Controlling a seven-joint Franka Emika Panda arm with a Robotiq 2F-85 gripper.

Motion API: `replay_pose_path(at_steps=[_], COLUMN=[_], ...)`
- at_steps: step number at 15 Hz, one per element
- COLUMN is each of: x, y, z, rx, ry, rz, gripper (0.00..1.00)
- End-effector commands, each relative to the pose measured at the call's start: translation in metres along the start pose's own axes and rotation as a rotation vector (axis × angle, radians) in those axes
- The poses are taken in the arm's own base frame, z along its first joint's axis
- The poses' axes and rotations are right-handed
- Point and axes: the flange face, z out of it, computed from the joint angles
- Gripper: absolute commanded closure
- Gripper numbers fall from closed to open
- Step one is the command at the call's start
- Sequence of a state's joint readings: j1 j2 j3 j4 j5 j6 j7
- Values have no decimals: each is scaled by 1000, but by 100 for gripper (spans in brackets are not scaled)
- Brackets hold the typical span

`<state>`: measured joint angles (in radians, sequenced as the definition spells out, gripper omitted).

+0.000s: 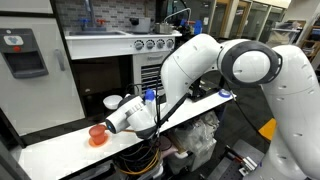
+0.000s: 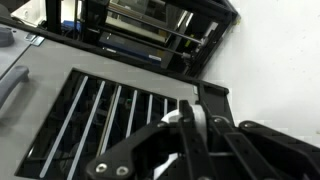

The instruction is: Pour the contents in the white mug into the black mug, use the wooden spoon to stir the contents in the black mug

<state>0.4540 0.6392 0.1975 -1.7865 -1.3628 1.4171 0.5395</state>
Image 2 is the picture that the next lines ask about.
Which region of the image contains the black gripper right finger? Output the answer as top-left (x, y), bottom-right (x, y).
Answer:
top-left (206, 115), bottom-right (320, 180)

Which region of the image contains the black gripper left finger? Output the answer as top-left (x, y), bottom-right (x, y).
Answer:
top-left (84, 99), bottom-right (214, 180)

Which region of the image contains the white mug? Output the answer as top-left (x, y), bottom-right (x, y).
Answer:
top-left (153, 104), bottom-right (210, 180)

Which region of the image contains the white toy kitchen stove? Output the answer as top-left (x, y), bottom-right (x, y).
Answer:
top-left (0, 23), bottom-right (232, 180)

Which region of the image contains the black 3D printer frame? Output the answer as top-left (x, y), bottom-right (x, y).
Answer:
top-left (43, 0), bottom-right (242, 80)

